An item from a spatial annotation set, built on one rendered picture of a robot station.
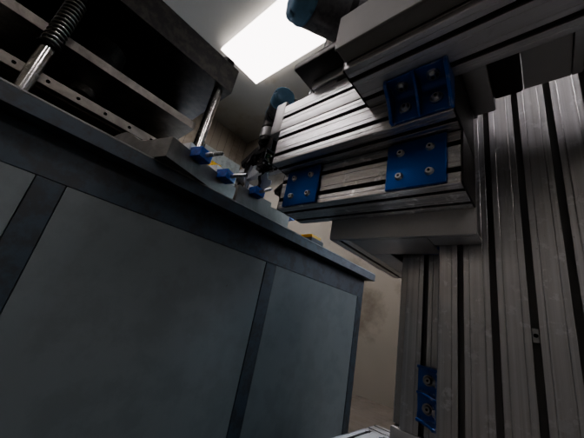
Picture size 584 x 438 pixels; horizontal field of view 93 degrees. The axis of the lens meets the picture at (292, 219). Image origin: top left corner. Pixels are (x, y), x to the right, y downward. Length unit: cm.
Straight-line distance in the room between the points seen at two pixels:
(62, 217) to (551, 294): 86
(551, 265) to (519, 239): 5
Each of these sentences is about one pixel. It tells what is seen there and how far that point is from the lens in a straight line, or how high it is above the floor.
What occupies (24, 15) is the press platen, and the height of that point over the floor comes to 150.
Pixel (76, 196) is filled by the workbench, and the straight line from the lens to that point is 75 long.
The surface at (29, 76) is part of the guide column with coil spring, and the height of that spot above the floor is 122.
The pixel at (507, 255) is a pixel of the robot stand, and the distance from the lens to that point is 55.
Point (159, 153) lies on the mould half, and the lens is 75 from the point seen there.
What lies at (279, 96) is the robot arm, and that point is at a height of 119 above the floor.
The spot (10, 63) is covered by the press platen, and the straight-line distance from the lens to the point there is 175.
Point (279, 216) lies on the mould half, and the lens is 106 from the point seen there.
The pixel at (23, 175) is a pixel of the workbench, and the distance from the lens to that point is 75.
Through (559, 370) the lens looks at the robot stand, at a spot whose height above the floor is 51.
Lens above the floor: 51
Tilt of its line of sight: 19 degrees up
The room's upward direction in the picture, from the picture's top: 12 degrees clockwise
